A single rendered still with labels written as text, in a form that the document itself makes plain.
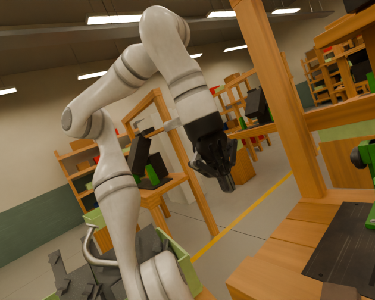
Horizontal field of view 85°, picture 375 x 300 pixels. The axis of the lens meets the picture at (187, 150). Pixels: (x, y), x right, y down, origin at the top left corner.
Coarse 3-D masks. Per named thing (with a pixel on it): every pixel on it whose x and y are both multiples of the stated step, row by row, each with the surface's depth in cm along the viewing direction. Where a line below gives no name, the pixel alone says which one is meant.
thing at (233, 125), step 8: (224, 80) 580; (216, 88) 638; (248, 88) 570; (240, 96) 549; (240, 104) 559; (224, 112) 611; (232, 120) 615; (248, 120) 559; (256, 120) 569; (224, 128) 645; (232, 128) 624; (256, 136) 560; (256, 144) 566
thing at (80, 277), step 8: (48, 256) 93; (56, 256) 91; (56, 264) 92; (88, 264) 94; (56, 272) 91; (64, 272) 91; (72, 272) 92; (80, 272) 92; (88, 272) 92; (56, 280) 90; (72, 280) 90; (80, 280) 91; (88, 280) 91; (56, 288) 89; (72, 288) 89; (80, 288) 90; (64, 296) 88; (72, 296) 88; (96, 296) 85; (104, 296) 89
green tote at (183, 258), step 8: (160, 232) 115; (176, 248) 94; (176, 256) 102; (184, 256) 82; (184, 264) 82; (184, 272) 81; (192, 272) 83; (96, 280) 103; (192, 280) 83; (192, 288) 82; (200, 288) 83; (48, 296) 94; (56, 296) 96
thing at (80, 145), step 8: (136, 128) 666; (120, 136) 631; (72, 144) 572; (80, 144) 582; (88, 144) 591; (96, 144) 593; (56, 152) 542; (72, 152) 558; (128, 152) 638; (96, 160) 598; (64, 168) 548; (80, 168) 574; (88, 168) 578; (72, 176) 551; (144, 176) 707; (72, 184) 553; (88, 184) 577; (88, 192) 567; (80, 200) 558
